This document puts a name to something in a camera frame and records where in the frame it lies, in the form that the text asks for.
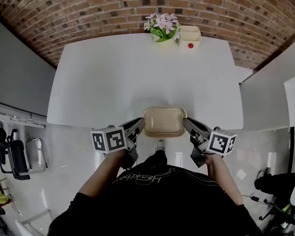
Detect person's left forearm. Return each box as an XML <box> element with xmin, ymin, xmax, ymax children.
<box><xmin>70</xmin><ymin>151</ymin><xmax>128</xmax><ymax>204</ymax></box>

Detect tan shallow tray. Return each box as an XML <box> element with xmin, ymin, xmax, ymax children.
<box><xmin>142</xmin><ymin>106</ymin><xmax>187</xmax><ymax>139</ymax></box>

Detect cream box with red knob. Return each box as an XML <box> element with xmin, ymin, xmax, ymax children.
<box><xmin>178</xmin><ymin>25</ymin><xmax>202</xmax><ymax>51</ymax></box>

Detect black bag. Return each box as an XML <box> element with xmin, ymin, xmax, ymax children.
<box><xmin>254</xmin><ymin>172</ymin><xmax>295</xmax><ymax>201</ymax></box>

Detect white bench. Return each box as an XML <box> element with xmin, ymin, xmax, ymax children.
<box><xmin>13</xmin><ymin>207</ymin><xmax>52</xmax><ymax>236</ymax></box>

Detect potted pink flowers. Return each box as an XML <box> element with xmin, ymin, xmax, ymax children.
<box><xmin>144</xmin><ymin>12</ymin><xmax>182</xmax><ymax>43</ymax></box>

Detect white table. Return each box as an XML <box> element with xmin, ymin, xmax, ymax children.
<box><xmin>46</xmin><ymin>32</ymin><xmax>244</xmax><ymax>132</ymax></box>

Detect white cabinet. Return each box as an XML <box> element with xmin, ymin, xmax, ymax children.
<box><xmin>239</xmin><ymin>33</ymin><xmax>295</xmax><ymax>132</ymax></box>

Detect person's right forearm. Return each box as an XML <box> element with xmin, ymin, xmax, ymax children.
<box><xmin>205</xmin><ymin>153</ymin><xmax>244</xmax><ymax>206</ymax></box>

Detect white shelf rack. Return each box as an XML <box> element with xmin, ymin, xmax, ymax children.
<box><xmin>0</xmin><ymin>98</ymin><xmax>47</xmax><ymax>129</ymax></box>

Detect person's black shirt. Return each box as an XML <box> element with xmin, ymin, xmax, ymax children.
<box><xmin>47</xmin><ymin>163</ymin><xmax>264</xmax><ymax>236</ymax></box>

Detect person's black trouser leg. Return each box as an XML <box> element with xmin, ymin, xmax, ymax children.
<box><xmin>145</xmin><ymin>149</ymin><xmax>168</xmax><ymax>169</ymax></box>

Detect black office chair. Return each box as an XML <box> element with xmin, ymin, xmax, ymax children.
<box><xmin>0</xmin><ymin>125</ymin><xmax>49</xmax><ymax>180</ymax></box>

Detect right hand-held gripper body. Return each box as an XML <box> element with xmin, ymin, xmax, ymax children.
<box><xmin>189</xmin><ymin>129</ymin><xmax>237</xmax><ymax>168</ymax></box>

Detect black power adapter cable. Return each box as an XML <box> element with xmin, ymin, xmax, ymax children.
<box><xmin>242</xmin><ymin>194</ymin><xmax>273</xmax><ymax>206</ymax></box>

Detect person's white shoe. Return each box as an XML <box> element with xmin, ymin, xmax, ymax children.
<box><xmin>155</xmin><ymin>139</ymin><xmax>166</xmax><ymax>152</ymax></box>

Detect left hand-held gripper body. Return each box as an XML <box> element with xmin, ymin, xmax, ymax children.
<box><xmin>90</xmin><ymin>126</ymin><xmax>139</xmax><ymax>168</ymax></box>

